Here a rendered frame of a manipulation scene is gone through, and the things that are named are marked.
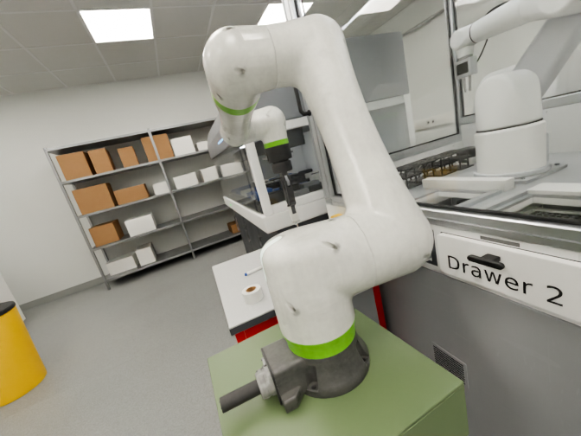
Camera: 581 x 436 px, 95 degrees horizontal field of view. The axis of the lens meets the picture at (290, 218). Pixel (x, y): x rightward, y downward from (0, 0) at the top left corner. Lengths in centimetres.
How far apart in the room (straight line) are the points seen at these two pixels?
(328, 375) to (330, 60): 53
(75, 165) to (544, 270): 451
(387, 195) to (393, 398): 30
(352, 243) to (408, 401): 23
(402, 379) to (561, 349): 39
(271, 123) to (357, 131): 52
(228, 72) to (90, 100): 456
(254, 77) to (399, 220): 36
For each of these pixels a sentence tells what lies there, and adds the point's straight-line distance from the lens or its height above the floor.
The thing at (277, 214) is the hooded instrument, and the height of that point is 89.
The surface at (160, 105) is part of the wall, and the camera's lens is 496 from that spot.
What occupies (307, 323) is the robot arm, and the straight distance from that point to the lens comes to 42.
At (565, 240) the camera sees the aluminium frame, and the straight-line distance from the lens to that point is 68.
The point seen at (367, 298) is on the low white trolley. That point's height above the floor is 63.
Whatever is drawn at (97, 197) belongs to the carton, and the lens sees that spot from 449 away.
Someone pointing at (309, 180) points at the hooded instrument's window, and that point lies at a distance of 166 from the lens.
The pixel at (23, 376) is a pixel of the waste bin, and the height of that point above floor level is 13.
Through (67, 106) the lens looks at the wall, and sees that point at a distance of 509.
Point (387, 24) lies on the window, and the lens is 89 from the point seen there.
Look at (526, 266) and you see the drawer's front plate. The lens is 71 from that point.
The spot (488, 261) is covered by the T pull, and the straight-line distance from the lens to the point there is 71.
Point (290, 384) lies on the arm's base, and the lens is 48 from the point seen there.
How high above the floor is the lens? 123
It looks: 14 degrees down
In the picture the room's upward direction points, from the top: 14 degrees counter-clockwise
